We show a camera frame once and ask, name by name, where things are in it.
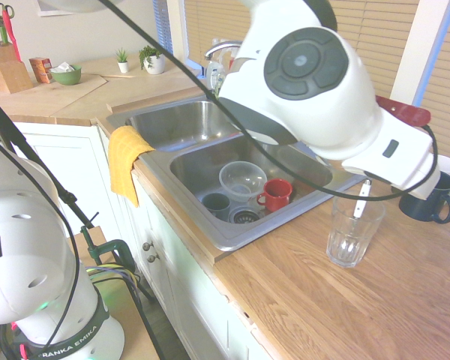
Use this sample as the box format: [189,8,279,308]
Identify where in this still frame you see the navy blue mug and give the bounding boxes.
[398,172,450,224]

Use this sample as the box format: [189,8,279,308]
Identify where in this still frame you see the white ceramic mug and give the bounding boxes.
[436,154,450,179]

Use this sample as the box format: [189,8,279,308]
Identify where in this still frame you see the green metal clamp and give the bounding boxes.
[79,224,138,272]

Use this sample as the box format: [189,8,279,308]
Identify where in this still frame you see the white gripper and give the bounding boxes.
[340,156,442,200]

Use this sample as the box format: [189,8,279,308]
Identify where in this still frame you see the wide beige window blinds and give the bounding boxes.
[183,0,421,99]

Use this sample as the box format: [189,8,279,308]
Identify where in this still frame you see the wooden knife block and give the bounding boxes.
[0,41,35,95]

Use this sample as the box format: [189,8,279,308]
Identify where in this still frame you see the red enamel mug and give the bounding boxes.
[256,178,294,214]

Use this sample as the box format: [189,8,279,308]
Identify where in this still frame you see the light wooden board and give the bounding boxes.
[0,72,108,118]

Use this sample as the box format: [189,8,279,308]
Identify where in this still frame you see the round metal drain strainer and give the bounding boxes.
[229,207,264,226]

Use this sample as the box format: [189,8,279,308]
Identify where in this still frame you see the pink-handled knife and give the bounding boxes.
[1,10,23,63]

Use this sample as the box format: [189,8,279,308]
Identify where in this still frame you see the stainless steel double sink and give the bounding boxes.
[105,95,376,253]

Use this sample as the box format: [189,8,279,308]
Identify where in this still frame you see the clear plastic bowl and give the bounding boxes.
[218,160,269,204]

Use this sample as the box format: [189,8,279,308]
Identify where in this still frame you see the spiky plant in white pot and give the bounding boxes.
[114,47,131,74]

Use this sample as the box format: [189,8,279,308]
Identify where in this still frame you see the clear dish soap bottle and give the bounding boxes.
[205,37,230,92]

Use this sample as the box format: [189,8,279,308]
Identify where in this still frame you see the white kitchen cabinet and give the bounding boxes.
[7,121,272,360]

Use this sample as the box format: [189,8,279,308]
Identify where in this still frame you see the chrome gooseneck faucet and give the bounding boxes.
[203,40,245,63]

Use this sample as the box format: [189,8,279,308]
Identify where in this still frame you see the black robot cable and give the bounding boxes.
[0,0,440,353]

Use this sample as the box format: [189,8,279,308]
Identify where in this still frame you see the green bowl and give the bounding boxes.
[49,64,83,86]

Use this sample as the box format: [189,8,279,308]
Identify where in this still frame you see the red camera mount plate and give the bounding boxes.
[374,94,433,128]

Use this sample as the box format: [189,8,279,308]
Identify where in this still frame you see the clear drinking glass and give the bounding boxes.
[325,193,387,269]

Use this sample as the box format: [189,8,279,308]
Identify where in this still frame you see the yellow dish cloth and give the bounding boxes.
[107,125,156,209]

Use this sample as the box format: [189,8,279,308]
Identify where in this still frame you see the grey plastic mug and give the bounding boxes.
[201,192,232,221]

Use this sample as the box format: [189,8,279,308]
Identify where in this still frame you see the coloured cable bundle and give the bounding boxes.
[83,262,140,287]

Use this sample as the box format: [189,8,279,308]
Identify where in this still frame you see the white-handled metal spoon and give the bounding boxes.
[339,178,373,254]

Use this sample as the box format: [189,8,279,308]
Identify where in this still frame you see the orange cardboard box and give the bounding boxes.
[28,56,56,85]

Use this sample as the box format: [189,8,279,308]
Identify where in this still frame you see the leafy plant in white pot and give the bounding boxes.
[138,45,167,76]

